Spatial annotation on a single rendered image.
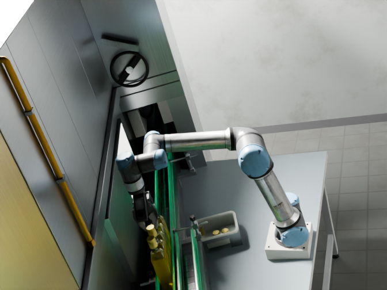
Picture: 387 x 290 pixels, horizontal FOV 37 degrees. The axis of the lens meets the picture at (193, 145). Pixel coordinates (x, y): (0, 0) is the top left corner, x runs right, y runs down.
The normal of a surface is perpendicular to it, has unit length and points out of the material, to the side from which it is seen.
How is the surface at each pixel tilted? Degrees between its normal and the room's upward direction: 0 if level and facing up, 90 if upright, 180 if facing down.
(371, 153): 0
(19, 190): 90
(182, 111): 90
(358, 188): 0
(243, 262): 0
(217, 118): 90
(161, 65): 90
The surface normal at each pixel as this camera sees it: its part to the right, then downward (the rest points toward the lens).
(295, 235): 0.11, 0.62
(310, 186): -0.27, -0.84
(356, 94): -0.25, 0.54
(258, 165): -0.01, 0.41
